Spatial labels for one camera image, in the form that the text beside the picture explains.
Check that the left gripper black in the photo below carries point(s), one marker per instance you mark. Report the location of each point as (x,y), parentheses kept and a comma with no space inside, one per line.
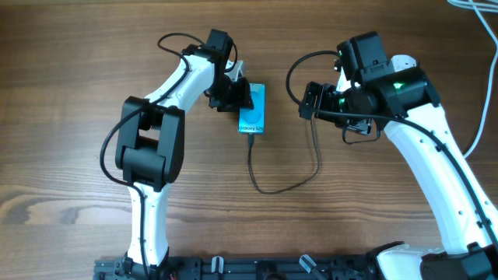
(240,100)

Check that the white power strip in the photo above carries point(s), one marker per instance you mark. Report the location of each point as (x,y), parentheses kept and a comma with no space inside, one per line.
(402,62)

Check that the Galaxy S25 smartphone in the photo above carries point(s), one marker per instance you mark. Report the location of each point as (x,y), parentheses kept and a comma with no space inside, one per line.
(252,121)

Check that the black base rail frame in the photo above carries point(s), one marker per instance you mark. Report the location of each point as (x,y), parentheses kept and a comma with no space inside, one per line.
(356,266)

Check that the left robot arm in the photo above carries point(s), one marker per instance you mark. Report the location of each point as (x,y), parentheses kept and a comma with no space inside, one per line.
(151,131)

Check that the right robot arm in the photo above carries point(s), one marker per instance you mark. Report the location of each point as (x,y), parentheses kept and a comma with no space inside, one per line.
(377,93)

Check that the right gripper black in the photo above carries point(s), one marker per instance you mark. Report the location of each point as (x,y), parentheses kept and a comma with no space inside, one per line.
(326,92)

